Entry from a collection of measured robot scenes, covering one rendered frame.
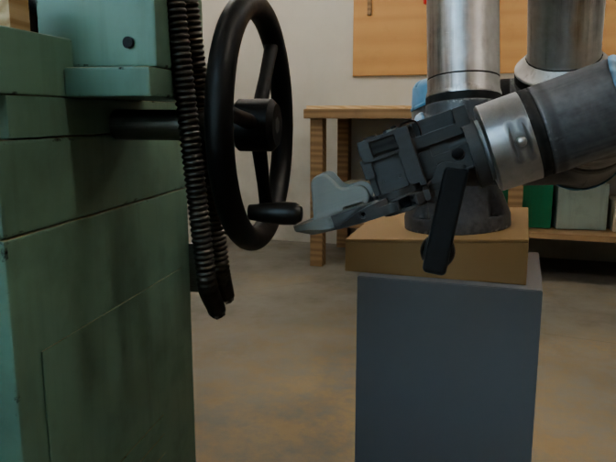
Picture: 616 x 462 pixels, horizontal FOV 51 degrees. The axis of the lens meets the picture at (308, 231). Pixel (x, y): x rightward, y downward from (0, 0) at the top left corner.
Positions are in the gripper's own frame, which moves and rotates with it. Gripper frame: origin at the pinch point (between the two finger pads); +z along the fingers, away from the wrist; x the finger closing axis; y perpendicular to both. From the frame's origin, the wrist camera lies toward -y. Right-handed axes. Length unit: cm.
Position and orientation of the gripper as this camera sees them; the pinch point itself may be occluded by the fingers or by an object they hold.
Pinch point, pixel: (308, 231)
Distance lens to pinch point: 69.7
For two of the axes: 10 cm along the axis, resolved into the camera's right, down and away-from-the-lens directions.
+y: -3.4, -9.3, -1.0
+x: -1.9, 1.8, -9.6
